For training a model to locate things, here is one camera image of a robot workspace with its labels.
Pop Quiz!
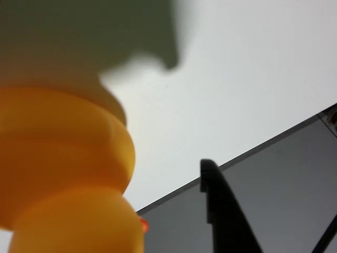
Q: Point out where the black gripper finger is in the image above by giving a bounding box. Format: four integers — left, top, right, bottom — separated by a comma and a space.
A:
200, 159, 264, 253

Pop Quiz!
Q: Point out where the yellow rubber duck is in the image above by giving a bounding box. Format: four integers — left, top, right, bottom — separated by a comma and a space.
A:
0, 86, 150, 253

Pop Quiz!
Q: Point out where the black camera cable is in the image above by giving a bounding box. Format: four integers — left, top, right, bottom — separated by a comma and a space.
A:
311, 219, 337, 253

